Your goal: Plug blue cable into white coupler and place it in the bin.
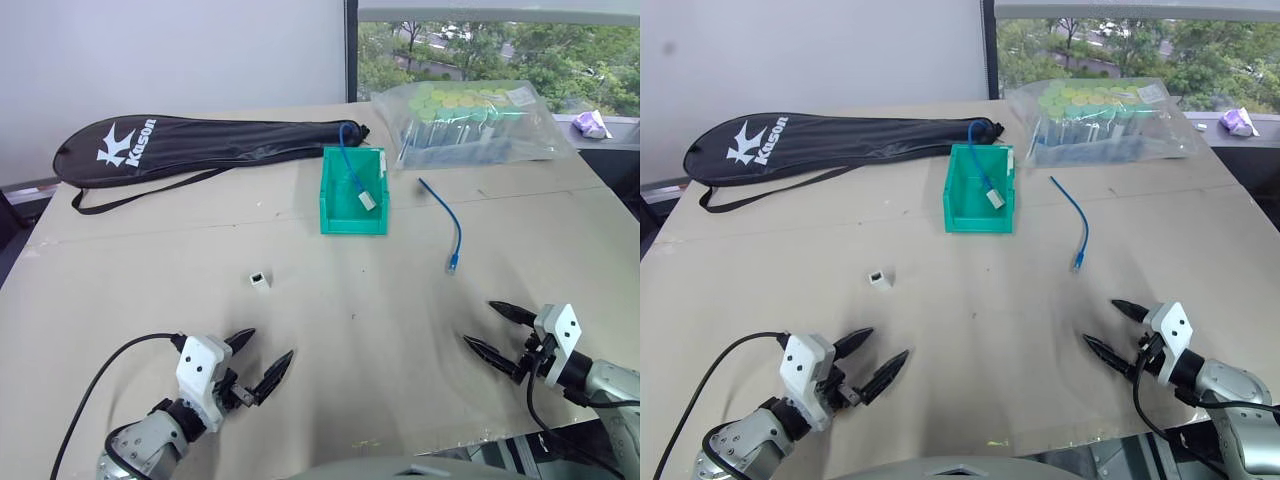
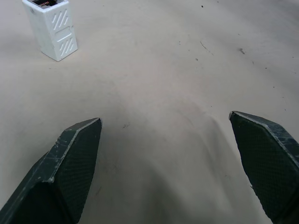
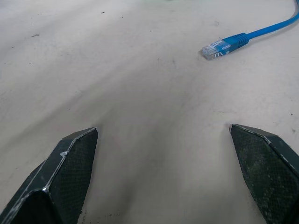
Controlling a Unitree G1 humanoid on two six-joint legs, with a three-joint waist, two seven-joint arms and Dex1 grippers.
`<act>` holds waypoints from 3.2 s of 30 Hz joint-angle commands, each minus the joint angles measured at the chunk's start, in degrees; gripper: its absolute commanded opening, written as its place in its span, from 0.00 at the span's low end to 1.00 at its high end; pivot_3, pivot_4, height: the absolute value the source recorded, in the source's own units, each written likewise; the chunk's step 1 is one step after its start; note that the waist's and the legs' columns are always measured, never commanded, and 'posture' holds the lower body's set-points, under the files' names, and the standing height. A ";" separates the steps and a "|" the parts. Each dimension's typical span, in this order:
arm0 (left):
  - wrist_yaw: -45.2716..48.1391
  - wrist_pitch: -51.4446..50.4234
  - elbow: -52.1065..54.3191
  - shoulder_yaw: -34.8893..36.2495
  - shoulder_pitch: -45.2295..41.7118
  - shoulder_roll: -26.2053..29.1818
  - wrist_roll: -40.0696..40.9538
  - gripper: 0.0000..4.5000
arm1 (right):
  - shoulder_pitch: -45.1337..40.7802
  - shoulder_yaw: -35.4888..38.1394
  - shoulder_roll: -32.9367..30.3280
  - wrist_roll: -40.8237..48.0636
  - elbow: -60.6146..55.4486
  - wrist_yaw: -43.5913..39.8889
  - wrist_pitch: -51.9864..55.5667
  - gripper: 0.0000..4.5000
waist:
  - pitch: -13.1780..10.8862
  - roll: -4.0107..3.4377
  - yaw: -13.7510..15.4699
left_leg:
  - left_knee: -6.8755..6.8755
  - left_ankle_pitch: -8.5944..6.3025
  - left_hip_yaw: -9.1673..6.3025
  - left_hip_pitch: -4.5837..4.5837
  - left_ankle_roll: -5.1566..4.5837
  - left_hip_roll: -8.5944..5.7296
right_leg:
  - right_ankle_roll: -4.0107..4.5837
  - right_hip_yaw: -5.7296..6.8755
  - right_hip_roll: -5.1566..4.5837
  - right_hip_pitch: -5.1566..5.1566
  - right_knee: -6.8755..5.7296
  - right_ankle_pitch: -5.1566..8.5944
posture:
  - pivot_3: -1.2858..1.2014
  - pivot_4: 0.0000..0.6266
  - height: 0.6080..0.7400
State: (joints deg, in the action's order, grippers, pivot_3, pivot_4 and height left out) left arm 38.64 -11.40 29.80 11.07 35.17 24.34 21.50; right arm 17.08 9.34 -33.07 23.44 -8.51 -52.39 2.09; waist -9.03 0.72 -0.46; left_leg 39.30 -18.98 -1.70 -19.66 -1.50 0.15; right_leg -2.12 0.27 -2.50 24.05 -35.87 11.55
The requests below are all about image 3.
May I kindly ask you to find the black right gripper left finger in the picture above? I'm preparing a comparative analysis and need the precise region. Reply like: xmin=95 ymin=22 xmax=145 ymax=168
xmin=0 ymin=127 xmax=99 ymax=224

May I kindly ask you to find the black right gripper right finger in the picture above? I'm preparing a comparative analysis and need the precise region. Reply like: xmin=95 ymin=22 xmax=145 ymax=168
xmin=229 ymin=124 xmax=299 ymax=224

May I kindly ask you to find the blue Ethernet cable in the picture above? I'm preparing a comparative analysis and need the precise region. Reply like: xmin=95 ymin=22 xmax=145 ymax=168
xmin=201 ymin=0 xmax=299 ymax=61

